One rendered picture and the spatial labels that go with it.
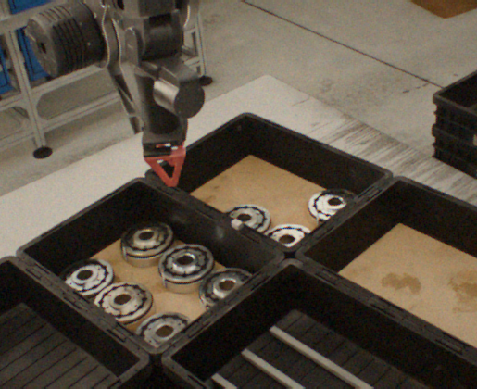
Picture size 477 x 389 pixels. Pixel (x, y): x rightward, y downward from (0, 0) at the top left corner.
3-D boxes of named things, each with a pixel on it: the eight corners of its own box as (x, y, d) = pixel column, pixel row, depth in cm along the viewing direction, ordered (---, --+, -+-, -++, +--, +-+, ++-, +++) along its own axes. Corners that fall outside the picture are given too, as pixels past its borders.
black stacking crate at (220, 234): (28, 301, 159) (12, 254, 153) (149, 222, 175) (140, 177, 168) (167, 409, 135) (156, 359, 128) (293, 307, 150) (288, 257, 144)
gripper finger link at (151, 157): (194, 167, 145) (185, 119, 140) (192, 192, 139) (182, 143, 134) (155, 171, 145) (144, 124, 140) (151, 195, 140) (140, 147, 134)
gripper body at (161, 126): (186, 117, 143) (179, 77, 139) (182, 149, 135) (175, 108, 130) (148, 120, 144) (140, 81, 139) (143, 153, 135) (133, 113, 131)
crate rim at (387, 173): (142, 183, 169) (140, 173, 168) (246, 119, 185) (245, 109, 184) (290, 266, 145) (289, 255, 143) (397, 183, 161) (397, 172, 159)
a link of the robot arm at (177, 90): (171, 15, 133) (123, 24, 128) (215, 35, 125) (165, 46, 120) (173, 87, 138) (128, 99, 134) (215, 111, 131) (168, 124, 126)
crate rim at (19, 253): (14, 262, 154) (10, 251, 152) (142, 183, 169) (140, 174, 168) (157, 369, 129) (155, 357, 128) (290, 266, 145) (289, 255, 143)
